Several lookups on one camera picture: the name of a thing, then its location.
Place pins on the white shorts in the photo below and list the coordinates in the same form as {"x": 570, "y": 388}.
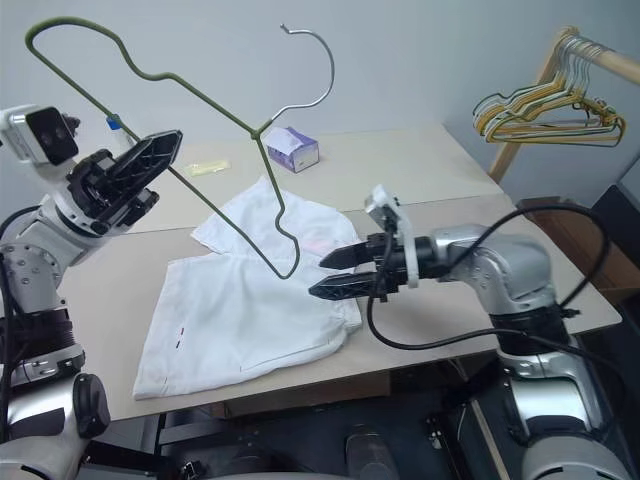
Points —
{"x": 225, "y": 320}

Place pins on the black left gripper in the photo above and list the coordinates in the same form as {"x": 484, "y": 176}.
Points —
{"x": 95, "y": 195}

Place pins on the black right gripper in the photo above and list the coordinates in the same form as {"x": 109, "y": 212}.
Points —
{"x": 392, "y": 260}

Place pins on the purple tissue box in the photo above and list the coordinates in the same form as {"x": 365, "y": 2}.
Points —
{"x": 295, "y": 150}

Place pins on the small blue white tag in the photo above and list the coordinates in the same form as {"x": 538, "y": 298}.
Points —
{"x": 114, "y": 122}

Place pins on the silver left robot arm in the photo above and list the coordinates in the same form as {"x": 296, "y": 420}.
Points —
{"x": 30, "y": 260}

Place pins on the brown cardboard box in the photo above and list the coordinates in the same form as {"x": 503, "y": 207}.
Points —
{"x": 575, "y": 240}

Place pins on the black box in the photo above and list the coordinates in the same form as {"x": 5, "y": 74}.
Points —
{"x": 620, "y": 210}

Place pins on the yellow plastic packet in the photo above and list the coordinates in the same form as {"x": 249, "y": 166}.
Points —
{"x": 207, "y": 167}

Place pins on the wooden clothes rack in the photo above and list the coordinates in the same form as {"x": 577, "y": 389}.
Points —
{"x": 620, "y": 62}

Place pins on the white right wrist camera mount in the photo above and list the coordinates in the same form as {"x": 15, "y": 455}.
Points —
{"x": 395, "y": 210}

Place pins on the black base frame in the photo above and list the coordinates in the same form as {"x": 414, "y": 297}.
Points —
{"x": 300, "y": 430}

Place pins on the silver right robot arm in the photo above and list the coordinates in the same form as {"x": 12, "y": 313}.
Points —
{"x": 500, "y": 265}

